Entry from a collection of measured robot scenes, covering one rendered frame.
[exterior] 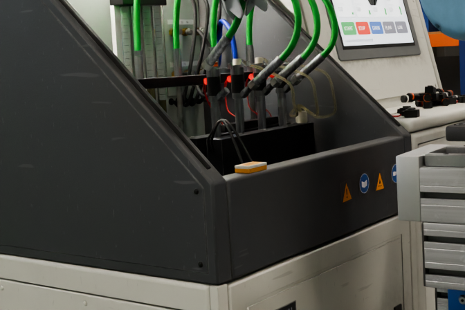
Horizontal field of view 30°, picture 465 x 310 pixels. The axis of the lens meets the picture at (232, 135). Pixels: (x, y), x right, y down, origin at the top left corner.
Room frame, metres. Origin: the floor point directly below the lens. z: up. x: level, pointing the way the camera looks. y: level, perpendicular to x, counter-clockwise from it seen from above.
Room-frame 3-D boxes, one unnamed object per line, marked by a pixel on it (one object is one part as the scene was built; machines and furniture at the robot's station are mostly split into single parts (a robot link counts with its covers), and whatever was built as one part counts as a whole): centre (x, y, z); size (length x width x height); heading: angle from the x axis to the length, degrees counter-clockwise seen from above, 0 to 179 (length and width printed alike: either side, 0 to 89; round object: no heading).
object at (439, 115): (2.20, -0.51, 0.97); 0.70 x 0.22 x 0.03; 143
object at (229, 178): (1.59, -0.16, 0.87); 0.62 x 0.04 x 0.16; 143
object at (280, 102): (1.92, -0.12, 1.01); 0.05 x 0.03 x 0.21; 53
